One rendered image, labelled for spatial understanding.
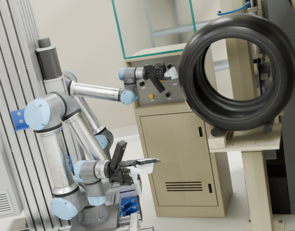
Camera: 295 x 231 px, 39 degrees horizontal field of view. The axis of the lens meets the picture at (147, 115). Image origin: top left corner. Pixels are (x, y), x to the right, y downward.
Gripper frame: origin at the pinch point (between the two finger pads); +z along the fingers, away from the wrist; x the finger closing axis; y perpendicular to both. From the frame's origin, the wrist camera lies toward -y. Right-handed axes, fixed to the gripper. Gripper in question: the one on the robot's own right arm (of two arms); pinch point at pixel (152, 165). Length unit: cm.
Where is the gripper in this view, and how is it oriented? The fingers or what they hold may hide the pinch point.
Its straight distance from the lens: 158.2
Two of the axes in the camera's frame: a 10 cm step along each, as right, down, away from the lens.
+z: 8.8, -0.5, -4.7
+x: -4.5, 2.0, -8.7
